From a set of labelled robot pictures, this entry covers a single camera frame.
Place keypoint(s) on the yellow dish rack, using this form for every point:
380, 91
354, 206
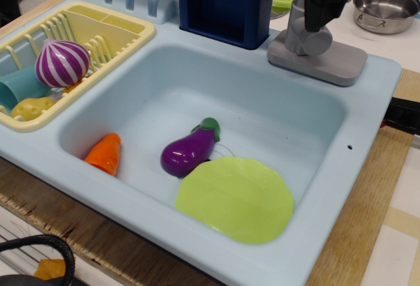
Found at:
109, 36

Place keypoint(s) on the teal plastic cup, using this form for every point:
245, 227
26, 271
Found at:
20, 85

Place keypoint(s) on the lime green plastic plate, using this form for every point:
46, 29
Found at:
238, 197

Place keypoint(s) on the purple striped toy onion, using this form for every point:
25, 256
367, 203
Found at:
61, 63

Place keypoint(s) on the stainless steel pot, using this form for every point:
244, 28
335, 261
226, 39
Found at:
385, 17

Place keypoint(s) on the orange tape piece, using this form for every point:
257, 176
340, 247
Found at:
48, 269

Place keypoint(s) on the dark blue plastic box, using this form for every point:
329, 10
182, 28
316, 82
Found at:
242, 23

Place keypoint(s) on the purple toy eggplant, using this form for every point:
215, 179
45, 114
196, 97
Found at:
182, 156

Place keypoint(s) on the light blue toy sink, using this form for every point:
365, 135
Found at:
314, 134

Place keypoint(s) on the black clamp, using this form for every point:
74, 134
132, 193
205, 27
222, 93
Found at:
402, 115

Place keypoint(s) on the orange toy carrot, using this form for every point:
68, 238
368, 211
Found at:
105, 155

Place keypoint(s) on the yellow toy potato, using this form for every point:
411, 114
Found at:
31, 108

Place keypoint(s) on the grey toy faucet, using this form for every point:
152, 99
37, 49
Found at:
315, 54

